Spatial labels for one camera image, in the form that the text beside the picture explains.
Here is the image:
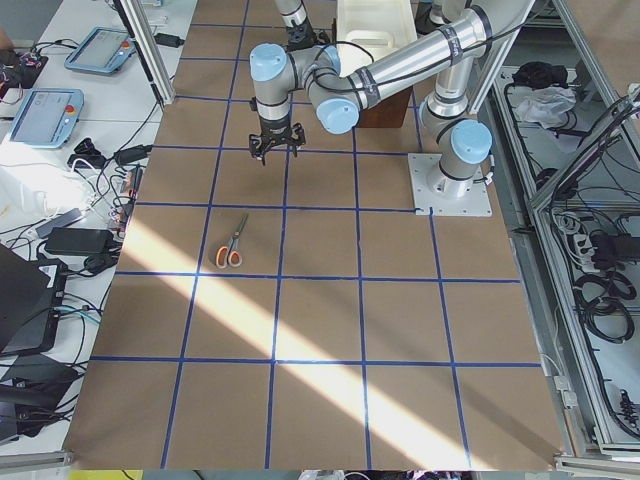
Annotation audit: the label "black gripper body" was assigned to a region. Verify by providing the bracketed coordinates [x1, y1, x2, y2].
[249, 123, 304, 149]
[285, 24, 330, 50]

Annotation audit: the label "grey scissors orange handles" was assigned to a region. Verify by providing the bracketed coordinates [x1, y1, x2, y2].
[215, 213, 249, 269]

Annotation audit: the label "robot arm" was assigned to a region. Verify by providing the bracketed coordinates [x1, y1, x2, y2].
[275, 0, 330, 52]
[249, 1, 533, 161]

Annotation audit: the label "dark wooden drawer cabinet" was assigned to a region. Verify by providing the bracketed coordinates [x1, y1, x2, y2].
[356, 87, 413, 129]

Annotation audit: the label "white plastic tray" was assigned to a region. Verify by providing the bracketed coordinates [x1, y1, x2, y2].
[336, 0, 417, 49]

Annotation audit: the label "black power adapter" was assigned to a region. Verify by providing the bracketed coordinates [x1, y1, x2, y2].
[154, 33, 185, 48]

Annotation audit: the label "teach pendant far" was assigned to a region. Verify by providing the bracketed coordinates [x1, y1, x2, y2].
[64, 27, 135, 75]

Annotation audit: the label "teach pendant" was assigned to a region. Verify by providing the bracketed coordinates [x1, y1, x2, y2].
[4, 88, 84, 149]
[64, 27, 135, 75]

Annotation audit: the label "teach pendant near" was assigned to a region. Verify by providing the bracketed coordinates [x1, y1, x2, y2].
[4, 88, 84, 149]

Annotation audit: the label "black laptop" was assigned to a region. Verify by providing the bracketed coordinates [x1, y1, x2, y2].
[1, 246, 68, 357]

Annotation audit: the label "aluminium frame post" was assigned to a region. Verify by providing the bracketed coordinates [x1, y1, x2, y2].
[113, 0, 176, 107]

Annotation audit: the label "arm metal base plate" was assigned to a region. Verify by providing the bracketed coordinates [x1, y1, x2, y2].
[408, 153, 492, 217]

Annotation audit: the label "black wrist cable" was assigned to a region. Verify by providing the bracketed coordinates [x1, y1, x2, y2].
[299, 19, 521, 101]

